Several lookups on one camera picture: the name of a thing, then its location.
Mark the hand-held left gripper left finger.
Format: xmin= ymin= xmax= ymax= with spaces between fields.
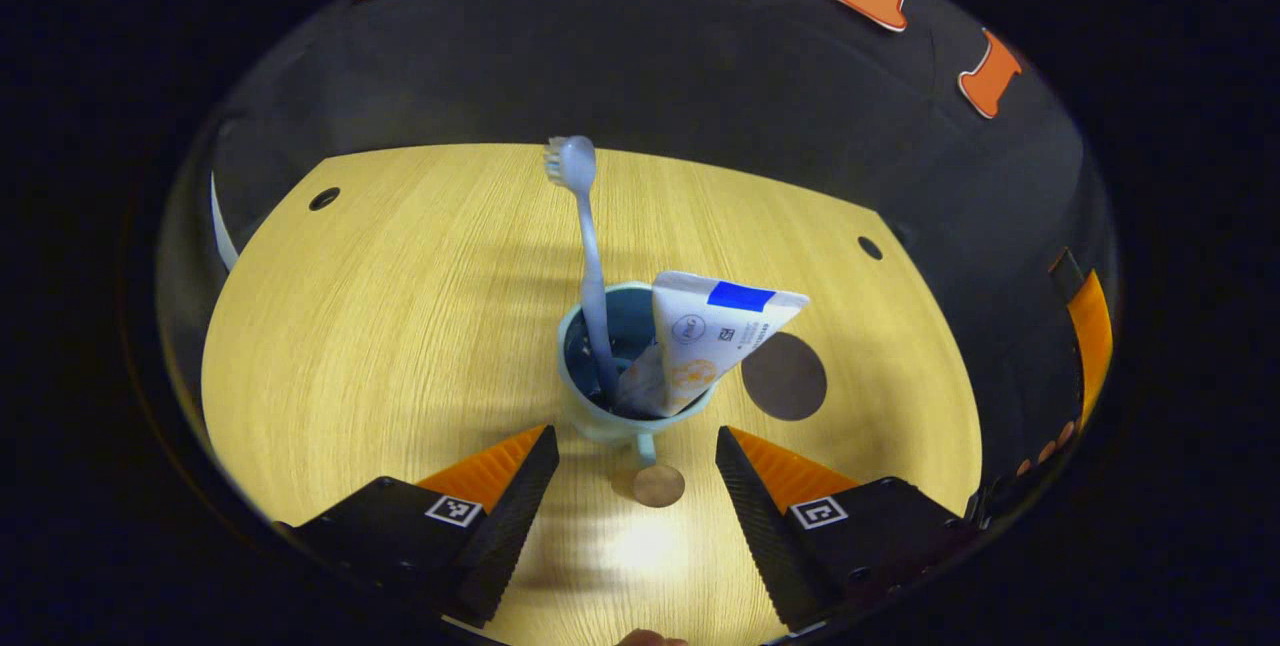
xmin=275 ymin=424 xmax=561 ymax=629

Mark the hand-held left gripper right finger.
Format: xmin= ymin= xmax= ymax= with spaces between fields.
xmin=715 ymin=426 xmax=986 ymax=635

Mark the white toothbrush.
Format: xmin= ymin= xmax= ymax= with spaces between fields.
xmin=543 ymin=135 xmax=626 ymax=402

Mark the white toothpaste tube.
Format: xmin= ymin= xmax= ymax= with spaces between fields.
xmin=615 ymin=271 xmax=811 ymax=419

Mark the blue cup with wooden handle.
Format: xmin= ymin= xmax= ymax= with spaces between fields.
xmin=557 ymin=281 xmax=716 ymax=510

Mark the wooden desktop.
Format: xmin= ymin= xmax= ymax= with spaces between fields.
xmin=200 ymin=143 xmax=984 ymax=646

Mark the white panel edge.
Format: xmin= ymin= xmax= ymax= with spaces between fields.
xmin=208 ymin=174 xmax=241 ymax=272

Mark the dark brown round coaster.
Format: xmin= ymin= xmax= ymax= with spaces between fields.
xmin=740 ymin=331 xmax=829 ymax=422

